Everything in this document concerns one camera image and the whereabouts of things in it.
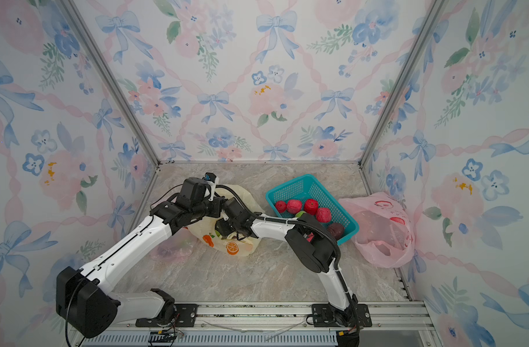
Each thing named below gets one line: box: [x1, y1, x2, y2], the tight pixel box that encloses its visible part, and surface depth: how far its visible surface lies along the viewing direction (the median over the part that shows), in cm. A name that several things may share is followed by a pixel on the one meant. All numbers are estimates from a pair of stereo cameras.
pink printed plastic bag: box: [338, 191, 416, 269], surface depth 85 cm
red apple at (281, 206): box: [275, 200, 287, 214], surface depth 99 cm
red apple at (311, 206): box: [303, 198, 319, 216], surface depth 97 cm
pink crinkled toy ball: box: [315, 207, 332, 224], surface depth 96 cm
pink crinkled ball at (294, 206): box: [286, 199, 303, 215], surface depth 98 cm
